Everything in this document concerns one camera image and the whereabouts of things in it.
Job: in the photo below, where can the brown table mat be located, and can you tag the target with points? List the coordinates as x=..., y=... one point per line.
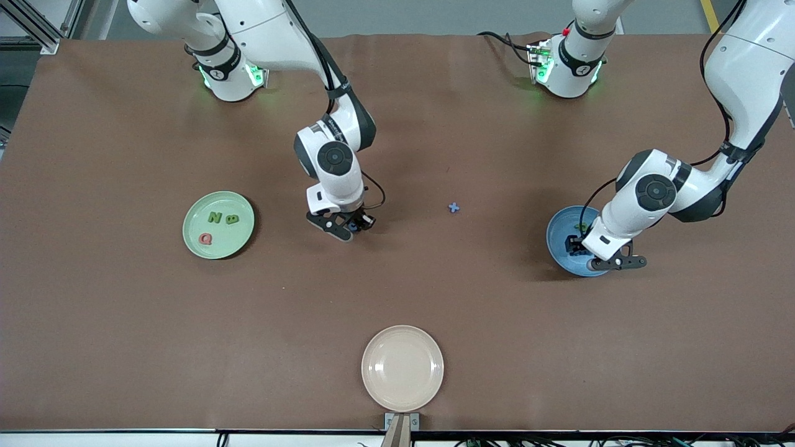
x=397, y=292

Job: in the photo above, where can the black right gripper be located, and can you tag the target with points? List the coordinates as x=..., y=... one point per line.
x=357, y=217

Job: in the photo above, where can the silver base connector bracket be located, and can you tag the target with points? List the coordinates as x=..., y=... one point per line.
x=258, y=74
x=539, y=62

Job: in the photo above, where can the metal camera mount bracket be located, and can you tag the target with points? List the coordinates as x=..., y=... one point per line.
x=402, y=428

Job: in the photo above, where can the beige plate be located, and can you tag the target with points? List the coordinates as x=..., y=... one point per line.
x=402, y=369

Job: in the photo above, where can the green foam letter N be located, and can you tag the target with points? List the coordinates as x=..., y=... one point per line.
x=215, y=218

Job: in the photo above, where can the light green plate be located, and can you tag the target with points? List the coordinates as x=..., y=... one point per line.
x=230, y=245

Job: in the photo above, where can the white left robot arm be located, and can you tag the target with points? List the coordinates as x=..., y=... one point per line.
x=745, y=68

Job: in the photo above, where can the aluminium frame post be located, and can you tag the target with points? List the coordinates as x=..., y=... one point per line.
x=31, y=28

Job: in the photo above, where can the blue plate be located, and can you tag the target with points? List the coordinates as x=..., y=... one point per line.
x=558, y=254

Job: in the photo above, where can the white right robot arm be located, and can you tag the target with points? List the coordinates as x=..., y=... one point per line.
x=267, y=31

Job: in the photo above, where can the red foam letter Q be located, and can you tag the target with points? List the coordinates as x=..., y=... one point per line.
x=200, y=238

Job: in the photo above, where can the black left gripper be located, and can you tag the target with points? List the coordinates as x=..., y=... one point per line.
x=574, y=244

